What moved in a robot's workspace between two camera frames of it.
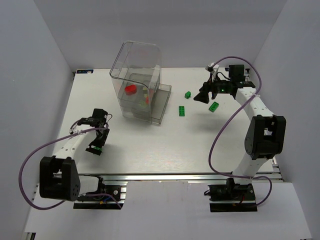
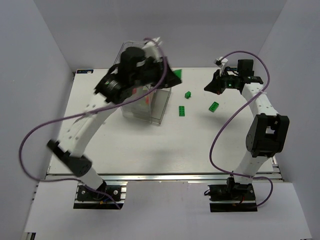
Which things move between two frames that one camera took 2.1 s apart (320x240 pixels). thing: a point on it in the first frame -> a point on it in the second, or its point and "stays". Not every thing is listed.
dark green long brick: (181, 111) stays
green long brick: (213, 107) stays
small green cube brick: (187, 94) stays
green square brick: (96, 148) -> (178, 72)
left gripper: (99, 143) -> (162, 73)
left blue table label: (85, 71) stays
